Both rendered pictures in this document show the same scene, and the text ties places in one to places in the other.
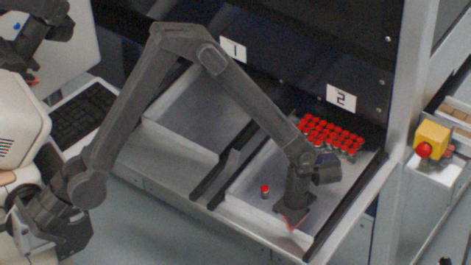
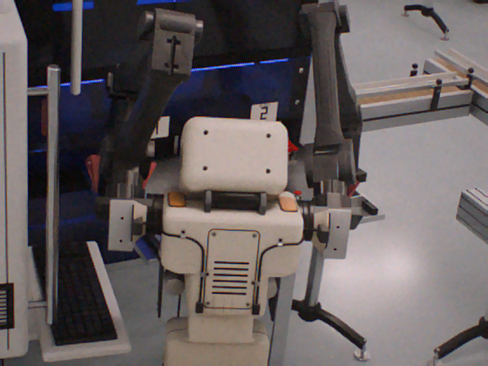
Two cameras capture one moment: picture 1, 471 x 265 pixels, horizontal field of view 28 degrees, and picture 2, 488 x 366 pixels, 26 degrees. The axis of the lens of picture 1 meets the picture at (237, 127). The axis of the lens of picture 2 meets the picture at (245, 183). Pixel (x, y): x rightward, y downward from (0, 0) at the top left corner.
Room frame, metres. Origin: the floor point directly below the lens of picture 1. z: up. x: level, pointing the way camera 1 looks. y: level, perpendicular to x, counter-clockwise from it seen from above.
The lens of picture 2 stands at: (0.65, 2.24, 2.27)
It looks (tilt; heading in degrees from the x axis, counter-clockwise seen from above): 29 degrees down; 293
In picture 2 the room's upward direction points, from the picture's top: 6 degrees clockwise
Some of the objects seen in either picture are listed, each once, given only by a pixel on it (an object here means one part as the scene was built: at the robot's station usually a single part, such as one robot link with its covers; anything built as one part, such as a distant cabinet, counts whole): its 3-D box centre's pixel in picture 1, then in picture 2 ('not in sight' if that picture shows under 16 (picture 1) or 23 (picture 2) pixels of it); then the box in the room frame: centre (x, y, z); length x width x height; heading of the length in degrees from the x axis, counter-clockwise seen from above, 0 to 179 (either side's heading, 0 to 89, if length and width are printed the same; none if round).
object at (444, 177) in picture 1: (438, 161); not in sight; (1.57, -0.53, 0.87); 0.14 x 0.13 x 0.02; 144
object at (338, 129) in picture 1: (333, 133); not in sight; (1.65, -0.26, 0.90); 0.18 x 0.02 x 0.05; 54
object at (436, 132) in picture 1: (432, 138); not in sight; (1.54, -0.49, 1.00); 0.08 x 0.07 x 0.07; 144
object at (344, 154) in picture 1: (324, 143); (270, 159); (1.61, -0.23, 0.90); 0.18 x 0.02 x 0.05; 54
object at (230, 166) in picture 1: (221, 174); not in sight; (1.52, 0.05, 0.91); 0.14 x 0.03 x 0.06; 143
